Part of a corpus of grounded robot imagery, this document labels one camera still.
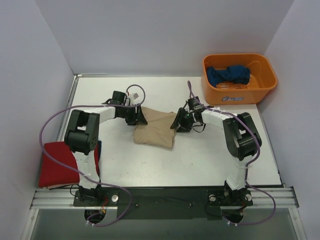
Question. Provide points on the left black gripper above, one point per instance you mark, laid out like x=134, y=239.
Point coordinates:
x=137, y=116

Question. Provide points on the crumpled blue t shirt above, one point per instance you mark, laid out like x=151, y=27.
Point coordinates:
x=235, y=74

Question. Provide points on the beige t shirt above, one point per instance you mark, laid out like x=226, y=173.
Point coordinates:
x=158, y=130

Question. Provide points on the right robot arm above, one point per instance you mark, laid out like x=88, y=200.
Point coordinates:
x=241, y=136

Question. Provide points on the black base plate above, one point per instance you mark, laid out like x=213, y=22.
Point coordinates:
x=166, y=203

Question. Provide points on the orange plastic basket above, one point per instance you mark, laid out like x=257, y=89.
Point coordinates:
x=262, y=80

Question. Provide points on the folded red t shirt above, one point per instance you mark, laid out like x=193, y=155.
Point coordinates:
x=62, y=167

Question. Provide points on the aluminium rail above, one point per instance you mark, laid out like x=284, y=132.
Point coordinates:
x=63, y=198

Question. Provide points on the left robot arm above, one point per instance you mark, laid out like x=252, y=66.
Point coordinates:
x=82, y=136

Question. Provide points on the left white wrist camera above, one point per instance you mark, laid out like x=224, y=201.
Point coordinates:
x=132, y=99

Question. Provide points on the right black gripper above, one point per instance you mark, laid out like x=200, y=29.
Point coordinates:
x=181, y=119

